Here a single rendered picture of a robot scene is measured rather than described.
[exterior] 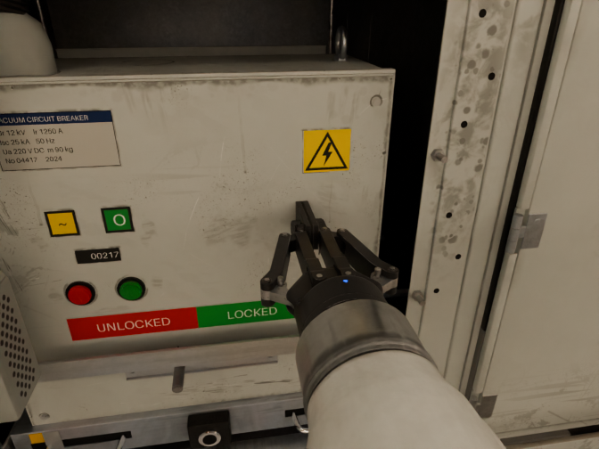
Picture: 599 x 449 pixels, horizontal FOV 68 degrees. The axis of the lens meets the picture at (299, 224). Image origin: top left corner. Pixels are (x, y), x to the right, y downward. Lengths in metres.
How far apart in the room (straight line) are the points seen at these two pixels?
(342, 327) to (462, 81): 0.31
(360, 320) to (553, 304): 0.44
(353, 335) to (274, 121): 0.29
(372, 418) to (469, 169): 0.37
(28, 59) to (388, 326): 0.44
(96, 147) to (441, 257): 0.42
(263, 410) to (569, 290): 0.46
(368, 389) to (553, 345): 0.53
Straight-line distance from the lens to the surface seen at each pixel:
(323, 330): 0.30
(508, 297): 0.65
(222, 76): 0.49
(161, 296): 0.60
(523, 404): 0.82
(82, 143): 0.53
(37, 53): 0.56
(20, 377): 0.60
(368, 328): 0.29
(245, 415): 0.73
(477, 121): 0.54
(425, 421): 0.23
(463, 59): 0.51
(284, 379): 0.70
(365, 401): 0.24
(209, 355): 0.60
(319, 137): 0.52
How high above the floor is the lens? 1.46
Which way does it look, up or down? 26 degrees down
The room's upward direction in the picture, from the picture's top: straight up
